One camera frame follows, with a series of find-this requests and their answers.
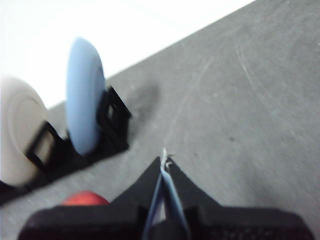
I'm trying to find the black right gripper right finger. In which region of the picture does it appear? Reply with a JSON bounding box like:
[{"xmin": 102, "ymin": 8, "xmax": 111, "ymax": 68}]
[{"xmin": 163, "ymin": 157, "xmax": 316, "ymax": 240}]

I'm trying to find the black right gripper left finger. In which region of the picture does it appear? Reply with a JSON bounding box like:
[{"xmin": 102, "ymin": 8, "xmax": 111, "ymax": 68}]
[{"xmin": 17, "ymin": 156, "xmax": 163, "ymax": 240}]

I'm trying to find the red yellow apple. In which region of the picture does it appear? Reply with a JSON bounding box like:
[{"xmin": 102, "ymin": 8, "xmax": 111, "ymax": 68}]
[{"xmin": 61, "ymin": 190, "xmax": 111, "ymax": 207}]

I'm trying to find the black plate rack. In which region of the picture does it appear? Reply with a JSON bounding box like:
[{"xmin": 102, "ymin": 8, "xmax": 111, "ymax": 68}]
[{"xmin": 0, "ymin": 85, "xmax": 133, "ymax": 206}]

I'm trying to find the blue plate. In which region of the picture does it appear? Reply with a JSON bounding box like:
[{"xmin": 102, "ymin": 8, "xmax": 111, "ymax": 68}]
[{"xmin": 65, "ymin": 36, "xmax": 107, "ymax": 157}]

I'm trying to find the beige plate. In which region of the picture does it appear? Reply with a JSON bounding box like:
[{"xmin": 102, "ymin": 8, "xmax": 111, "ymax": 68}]
[{"xmin": 0, "ymin": 75, "xmax": 50, "ymax": 187}]

